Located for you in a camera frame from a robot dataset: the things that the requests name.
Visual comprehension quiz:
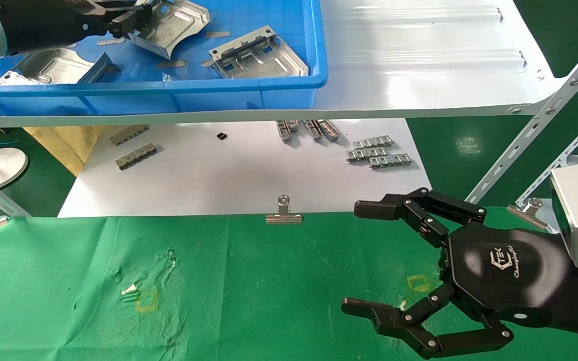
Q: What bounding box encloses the white board sheet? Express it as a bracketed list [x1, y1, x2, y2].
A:
[58, 119, 432, 218]

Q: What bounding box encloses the metal part with raised walls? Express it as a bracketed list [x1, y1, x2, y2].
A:
[0, 48, 119, 85]

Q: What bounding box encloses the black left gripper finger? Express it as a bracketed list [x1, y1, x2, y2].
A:
[76, 0, 136, 12]
[83, 6, 153, 38]

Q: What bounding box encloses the green cloth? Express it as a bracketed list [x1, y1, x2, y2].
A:
[0, 207, 578, 361]

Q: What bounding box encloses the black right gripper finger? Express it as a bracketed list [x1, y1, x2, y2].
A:
[354, 188, 488, 249]
[341, 283, 514, 359]

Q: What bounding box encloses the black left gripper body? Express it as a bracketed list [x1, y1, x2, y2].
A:
[7, 0, 89, 55]

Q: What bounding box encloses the white metal shelf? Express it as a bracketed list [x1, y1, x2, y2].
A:
[0, 0, 565, 128]

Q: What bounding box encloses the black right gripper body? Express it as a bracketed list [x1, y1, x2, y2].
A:
[440, 223, 571, 327]

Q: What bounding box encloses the yellow woven bag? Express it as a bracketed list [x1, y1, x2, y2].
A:
[23, 125, 104, 177]

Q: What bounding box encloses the metal part with square holes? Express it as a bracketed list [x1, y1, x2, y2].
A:
[209, 26, 309, 80]

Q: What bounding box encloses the machined metal part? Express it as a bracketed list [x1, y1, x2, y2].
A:
[128, 0, 210, 60]

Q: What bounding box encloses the blue plastic bin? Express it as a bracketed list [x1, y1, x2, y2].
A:
[0, 0, 329, 117]

